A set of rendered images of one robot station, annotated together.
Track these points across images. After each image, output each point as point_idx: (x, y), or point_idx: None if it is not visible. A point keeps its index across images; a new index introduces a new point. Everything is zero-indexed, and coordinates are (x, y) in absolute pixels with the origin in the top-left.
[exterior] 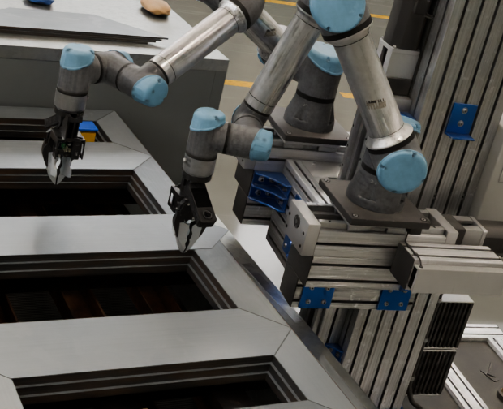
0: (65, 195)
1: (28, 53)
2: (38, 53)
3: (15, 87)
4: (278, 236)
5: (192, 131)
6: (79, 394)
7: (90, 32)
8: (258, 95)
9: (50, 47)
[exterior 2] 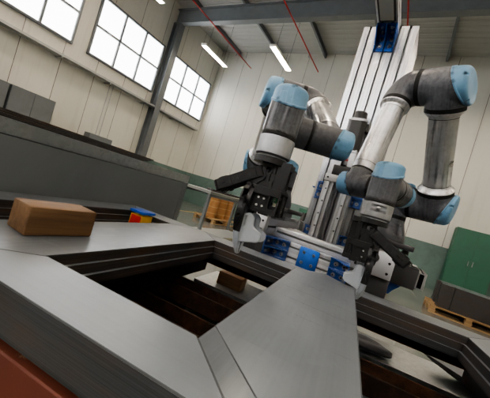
0: (158, 274)
1: (79, 147)
2: (87, 148)
3: (60, 179)
4: None
5: (390, 179)
6: None
7: (111, 145)
8: (375, 160)
9: (96, 146)
